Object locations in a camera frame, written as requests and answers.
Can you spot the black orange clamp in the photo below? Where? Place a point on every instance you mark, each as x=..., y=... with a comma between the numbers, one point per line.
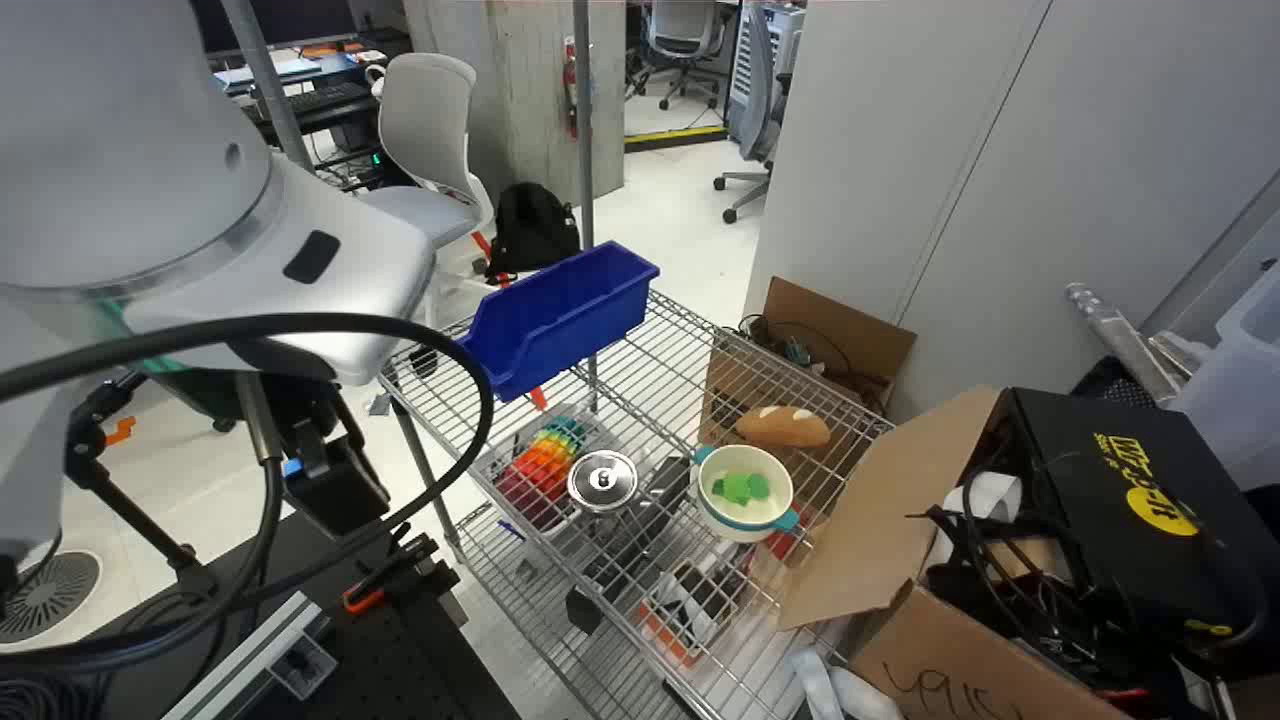
x=395, y=572

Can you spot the silver metal pot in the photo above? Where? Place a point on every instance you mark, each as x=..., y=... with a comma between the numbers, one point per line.
x=657, y=506

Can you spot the silver aluminium extrusion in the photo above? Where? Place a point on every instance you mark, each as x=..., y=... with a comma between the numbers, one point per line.
x=245, y=661

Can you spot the white office chair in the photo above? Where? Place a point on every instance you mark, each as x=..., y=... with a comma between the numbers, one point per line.
x=425, y=120

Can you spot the brown bread loaf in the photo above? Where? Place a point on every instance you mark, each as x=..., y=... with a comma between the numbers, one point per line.
x=783, y=427

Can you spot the grey mesh office chair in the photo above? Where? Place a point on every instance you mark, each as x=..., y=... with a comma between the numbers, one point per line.
x=761, y=67

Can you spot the orange white package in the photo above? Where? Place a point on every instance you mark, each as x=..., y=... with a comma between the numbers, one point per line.
x=684, y=617

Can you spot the white plastic bottle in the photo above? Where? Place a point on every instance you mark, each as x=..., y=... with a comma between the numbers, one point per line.
x=841, y=693

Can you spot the small open cardboard box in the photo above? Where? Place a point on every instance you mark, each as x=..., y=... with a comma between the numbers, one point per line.
x=828, y=334

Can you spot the clear plastic storage tub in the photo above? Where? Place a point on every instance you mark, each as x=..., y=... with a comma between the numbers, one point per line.
x=1232, y=386

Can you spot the large open cardboard box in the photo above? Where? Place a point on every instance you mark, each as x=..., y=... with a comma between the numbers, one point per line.
x=883, y=534

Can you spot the blue plastic storage bin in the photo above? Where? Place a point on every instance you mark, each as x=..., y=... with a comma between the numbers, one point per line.
x=561, y=313

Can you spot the black backpack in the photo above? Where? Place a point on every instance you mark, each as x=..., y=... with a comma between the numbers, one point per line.
x=532, y=227

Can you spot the cluttered background desk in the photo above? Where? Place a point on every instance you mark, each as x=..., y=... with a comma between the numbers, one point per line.
x=315, y=74

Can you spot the round grey floor base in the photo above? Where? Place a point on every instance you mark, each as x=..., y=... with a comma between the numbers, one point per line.
x=47, y=598

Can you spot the metal cart post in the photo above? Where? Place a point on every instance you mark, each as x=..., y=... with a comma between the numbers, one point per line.
x=586, y=120
x=265, y=84

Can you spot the black bag yellow logo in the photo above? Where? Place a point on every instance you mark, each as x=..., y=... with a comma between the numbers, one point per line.
x=1067, y=452

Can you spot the green toy vegetable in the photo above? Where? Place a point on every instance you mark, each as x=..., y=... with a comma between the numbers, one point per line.
x=740, y=490

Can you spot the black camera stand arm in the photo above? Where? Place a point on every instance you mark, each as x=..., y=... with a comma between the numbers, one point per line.
x=114, y=500

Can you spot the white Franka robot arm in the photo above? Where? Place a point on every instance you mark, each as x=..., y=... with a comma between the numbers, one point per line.
x=123, y=132

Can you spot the silver metal rail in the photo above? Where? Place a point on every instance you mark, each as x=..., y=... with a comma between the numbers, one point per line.
x=1120, y=336

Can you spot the silver metal bowl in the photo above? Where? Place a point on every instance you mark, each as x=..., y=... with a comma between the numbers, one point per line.
x=602, y=477

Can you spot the rainbow coloured stacking toy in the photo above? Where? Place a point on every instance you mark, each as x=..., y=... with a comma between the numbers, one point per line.
x=543, y=464

